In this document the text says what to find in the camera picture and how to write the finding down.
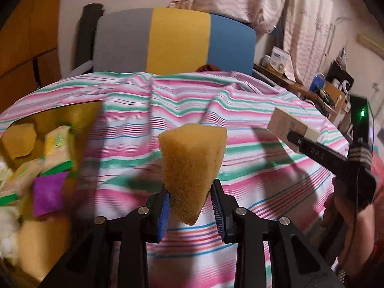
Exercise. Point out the person's right hand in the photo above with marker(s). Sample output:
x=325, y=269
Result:
x=339, y=216

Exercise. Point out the yellow wedge sponge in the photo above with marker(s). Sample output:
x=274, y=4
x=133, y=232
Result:
x=42, y=243
x=192, y=162
x=18, y=139

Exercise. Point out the pink green striped tablecloth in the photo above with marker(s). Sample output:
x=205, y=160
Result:
x=255, y=180

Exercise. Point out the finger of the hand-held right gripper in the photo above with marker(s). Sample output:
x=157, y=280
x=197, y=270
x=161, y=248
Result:
x=318, y=154

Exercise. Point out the blue white appliance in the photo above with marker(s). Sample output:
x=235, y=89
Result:
x=318, y=82

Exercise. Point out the yellow green snack packet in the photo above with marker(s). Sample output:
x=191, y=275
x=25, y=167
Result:
x=24, y=177
x=57, y=144

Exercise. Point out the wooden desk organizer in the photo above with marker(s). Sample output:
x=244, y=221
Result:
x=333, y=96

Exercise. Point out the white cup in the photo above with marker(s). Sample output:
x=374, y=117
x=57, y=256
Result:
x=265, y=61

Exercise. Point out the purple sponge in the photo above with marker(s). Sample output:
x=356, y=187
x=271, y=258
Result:
x=49, y=193

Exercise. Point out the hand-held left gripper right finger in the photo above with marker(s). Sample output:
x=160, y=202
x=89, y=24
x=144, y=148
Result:
x=217, y=213

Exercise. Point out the white round device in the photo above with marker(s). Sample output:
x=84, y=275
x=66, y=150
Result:
x=346, y=85

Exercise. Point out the dark red cloth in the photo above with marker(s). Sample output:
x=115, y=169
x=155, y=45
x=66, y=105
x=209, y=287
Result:
x=210, y=68

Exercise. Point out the black rolled mat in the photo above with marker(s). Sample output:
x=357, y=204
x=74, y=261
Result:
x=88, y=36

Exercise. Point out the wooden cabinet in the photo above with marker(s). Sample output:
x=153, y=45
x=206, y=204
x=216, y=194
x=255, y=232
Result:
x=24, y=51

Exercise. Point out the person's right forearm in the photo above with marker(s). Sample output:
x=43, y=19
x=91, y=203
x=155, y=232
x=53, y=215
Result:
x=367, y=237

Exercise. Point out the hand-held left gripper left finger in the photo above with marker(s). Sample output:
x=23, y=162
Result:
x=163, y=213

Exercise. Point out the white blue carton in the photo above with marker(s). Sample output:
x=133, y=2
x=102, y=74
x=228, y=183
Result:
x=279, y=60

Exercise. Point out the black shelf box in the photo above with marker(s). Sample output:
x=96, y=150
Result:
x=337, y=72

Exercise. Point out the wooden desk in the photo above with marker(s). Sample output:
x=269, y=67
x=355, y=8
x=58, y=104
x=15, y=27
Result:
x=288, y=84

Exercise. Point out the gold metal tin box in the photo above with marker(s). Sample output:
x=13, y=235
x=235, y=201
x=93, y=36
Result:
x=78, y=115

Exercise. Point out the cream cardboard box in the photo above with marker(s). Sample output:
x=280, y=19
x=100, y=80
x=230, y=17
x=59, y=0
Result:
x=285, y=123

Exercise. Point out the large clear plastic bag ball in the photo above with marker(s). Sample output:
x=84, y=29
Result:
x=7, y=225

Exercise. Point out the grey yellow blue chair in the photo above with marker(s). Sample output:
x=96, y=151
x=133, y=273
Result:
x=180, y=42

